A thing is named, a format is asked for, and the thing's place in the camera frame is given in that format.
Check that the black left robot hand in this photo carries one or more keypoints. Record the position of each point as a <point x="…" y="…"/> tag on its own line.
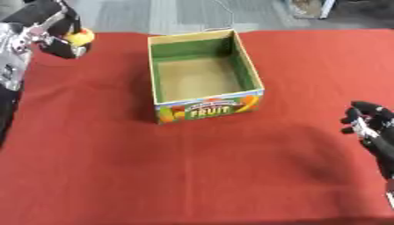
<point x="51" y="17"/>

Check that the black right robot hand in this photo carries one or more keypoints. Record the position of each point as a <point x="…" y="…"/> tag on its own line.
<point x="377" y="132"/>

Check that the yellow toy fruit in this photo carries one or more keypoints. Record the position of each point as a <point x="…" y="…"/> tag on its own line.
<point x="80" y="36"/>

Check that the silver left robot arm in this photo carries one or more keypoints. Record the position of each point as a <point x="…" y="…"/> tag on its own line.
<point x="11" y="58"/>

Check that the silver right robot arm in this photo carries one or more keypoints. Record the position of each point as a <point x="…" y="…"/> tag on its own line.
<point x="390" y="196"/>

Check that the cardboard box with green inside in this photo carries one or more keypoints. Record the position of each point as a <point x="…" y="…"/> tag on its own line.
<point x="202" y="76"/>

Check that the white framed board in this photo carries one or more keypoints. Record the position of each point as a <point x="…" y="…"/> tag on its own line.
<point x="310" y="8"/>

